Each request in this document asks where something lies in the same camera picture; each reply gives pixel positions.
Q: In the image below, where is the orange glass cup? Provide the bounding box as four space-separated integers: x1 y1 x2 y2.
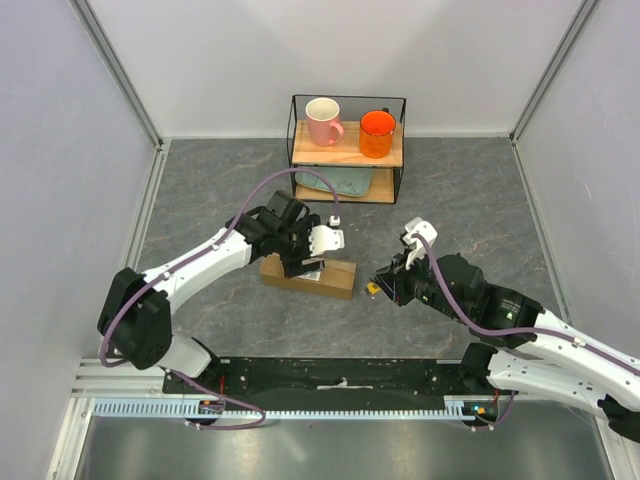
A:
359 108 396 159

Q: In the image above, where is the yellow utility knife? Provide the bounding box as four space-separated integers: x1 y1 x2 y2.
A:
367 282 380 295

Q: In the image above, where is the brown cardboard express box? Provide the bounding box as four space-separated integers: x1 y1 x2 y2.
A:
260 255 356 300

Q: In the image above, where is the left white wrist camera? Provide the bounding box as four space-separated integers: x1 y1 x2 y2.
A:
308 215 345 258

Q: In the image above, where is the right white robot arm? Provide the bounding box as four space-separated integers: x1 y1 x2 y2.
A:
366 253 639 442

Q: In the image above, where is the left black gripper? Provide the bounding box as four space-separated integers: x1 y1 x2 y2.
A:
275 214 325 278

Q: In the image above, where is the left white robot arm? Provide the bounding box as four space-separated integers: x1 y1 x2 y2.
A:
97 190 344 393

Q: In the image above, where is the pink ceramic mug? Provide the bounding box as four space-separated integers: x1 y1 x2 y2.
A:
305 97 344 147

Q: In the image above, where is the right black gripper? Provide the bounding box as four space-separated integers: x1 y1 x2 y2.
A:
370 245 469 324

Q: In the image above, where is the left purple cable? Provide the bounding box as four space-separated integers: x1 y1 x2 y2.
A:
99 168 342 369

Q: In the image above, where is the teal rectangular plate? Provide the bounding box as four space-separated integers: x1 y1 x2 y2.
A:
295 167 373 198

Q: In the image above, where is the slotted cable duct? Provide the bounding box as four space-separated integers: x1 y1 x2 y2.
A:
92 398 489 421

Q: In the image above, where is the black wire wooden shelf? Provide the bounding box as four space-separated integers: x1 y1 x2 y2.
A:
287 94 406 204

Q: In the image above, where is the purple cable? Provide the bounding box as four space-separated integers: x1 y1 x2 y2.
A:
99 168 342 369
414 234 640 374

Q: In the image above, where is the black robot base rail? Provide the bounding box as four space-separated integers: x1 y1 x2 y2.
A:
162 355 521 412

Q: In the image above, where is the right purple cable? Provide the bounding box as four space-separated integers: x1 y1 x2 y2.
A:
414 234 640 374

